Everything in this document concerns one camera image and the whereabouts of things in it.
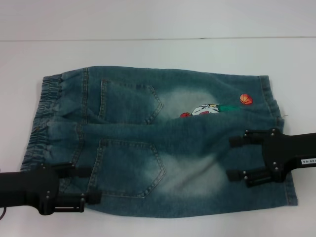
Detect blue denim shorts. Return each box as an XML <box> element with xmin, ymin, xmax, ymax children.
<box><xmin>21</xmin><ymin>65</ymin><xmax>299</xmax><ymax>220</ymax></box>

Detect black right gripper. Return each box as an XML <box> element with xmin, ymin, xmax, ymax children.
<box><xmin>226</xmin><ymin>128</ymin><xmax>316</xmax><ymax>188</ymax></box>

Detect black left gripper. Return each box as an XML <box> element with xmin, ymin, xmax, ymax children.
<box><xmin>0</xmin><ymin>163</ymin><xmax>103</xmax><ymax>216</ymax></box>

